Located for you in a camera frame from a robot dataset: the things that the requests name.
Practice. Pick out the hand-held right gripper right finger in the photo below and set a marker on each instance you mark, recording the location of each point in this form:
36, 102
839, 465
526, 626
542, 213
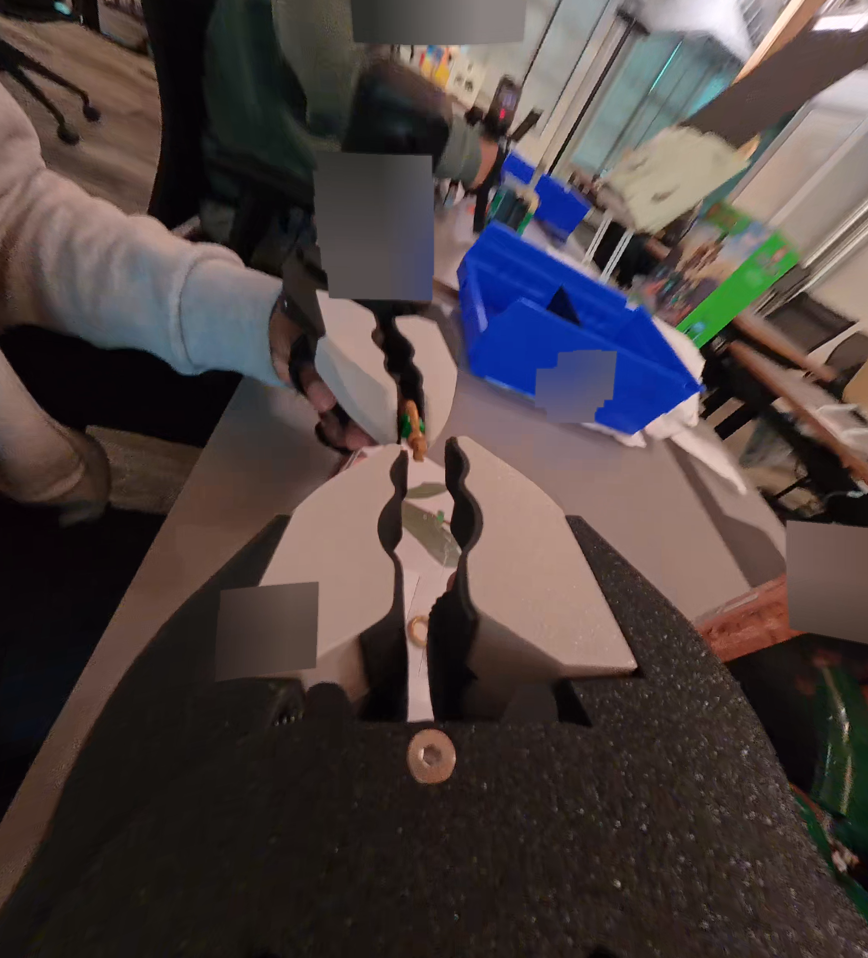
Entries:
523, 584

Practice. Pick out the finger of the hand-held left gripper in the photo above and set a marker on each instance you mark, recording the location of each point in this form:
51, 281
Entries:
359, 367
437, 367

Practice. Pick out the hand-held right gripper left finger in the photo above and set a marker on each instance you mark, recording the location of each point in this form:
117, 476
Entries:
344, 539

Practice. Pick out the small green stud toy piece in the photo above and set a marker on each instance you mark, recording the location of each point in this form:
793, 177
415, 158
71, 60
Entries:
407, 423

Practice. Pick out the person's right forearm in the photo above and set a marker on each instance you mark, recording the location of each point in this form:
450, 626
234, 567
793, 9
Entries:
37, 464

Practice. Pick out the person's left forearm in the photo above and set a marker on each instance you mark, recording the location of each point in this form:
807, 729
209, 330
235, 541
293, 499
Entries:
142, 299

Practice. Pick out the blue plastic bin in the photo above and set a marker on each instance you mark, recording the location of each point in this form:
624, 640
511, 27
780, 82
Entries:
553, 322
553, 198

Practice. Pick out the white instruction booklet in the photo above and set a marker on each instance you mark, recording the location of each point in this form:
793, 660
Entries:
416, 673

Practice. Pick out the green toy set box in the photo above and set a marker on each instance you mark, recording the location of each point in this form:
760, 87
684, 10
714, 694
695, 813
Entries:
733, 262

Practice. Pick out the wood-edged table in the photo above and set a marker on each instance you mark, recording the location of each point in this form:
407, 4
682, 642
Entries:
815, 419

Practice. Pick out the black office chair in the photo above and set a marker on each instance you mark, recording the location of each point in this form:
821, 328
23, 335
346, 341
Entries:
37, 75

